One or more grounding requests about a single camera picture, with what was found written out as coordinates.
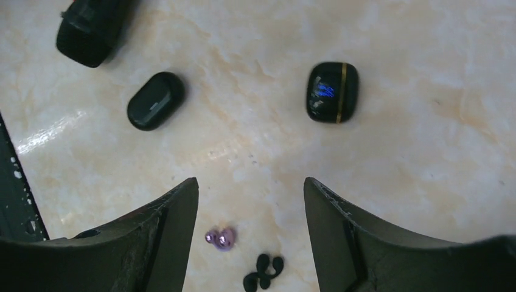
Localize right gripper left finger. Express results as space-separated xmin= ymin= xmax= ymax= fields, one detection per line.
xmin=1 ymin=178 xmax=199 ymax=291

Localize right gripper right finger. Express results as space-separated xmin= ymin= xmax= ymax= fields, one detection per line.
xmin=304 ymin=177 xmax=515 ymax=291

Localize black earbud pair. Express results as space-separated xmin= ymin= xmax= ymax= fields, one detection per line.
xmin=243 ymin=254 xmax=284 ymax=292

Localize black oval case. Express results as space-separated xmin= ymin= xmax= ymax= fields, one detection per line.
xmin=127 ymin=71 xmax=186 ymax=131

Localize black glossy earbud charging case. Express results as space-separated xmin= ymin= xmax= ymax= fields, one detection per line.
xmin=305 ymin=62 xmax=360 ymax=124

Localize purple translucent earbud tips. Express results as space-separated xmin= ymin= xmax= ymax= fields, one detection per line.
xmin=204 ymin=228 xmax=236 ymax=251

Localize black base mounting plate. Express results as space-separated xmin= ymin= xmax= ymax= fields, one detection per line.
xmin=1 ymin=120 xmax=49 ymax=242

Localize black cylinder orange ends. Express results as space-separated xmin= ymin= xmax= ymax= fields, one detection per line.
xmin=55 ymin=0 xmax=135 ymax=68

